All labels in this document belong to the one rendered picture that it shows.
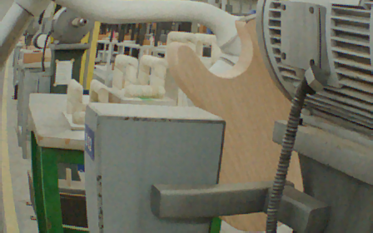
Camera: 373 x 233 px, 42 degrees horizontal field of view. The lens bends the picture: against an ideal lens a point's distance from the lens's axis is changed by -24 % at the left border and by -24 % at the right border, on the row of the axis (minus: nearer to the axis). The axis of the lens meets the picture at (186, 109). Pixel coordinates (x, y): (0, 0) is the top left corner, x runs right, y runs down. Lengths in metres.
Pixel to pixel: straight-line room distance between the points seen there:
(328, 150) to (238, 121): 0.35
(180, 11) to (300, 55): 0.66
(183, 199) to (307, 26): 0.26
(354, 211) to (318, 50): 0.21
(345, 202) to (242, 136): 0.40
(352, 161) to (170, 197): 0.25
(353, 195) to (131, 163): 0.30
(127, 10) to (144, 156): 0.61
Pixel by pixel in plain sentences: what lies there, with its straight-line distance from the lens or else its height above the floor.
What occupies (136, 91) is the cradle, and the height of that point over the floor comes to 1.04.
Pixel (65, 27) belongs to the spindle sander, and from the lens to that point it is 3.27.
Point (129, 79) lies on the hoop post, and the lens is 1.69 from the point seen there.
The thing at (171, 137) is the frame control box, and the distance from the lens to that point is 0.73.
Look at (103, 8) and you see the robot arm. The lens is 1.27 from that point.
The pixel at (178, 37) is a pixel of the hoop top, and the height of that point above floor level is 1.20.
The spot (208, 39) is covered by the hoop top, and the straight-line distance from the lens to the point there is 1.79.
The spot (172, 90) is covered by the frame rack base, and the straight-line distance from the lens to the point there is 1.73.
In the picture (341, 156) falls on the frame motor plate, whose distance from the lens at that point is 0.62.
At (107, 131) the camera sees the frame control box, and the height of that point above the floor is 1.10.
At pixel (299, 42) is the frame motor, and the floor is 1.23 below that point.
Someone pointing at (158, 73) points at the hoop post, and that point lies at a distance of 1.71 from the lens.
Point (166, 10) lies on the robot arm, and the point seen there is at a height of 1.26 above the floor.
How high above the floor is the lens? 1.22
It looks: 7 degrees down
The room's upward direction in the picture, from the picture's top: 5 degrees clockwise
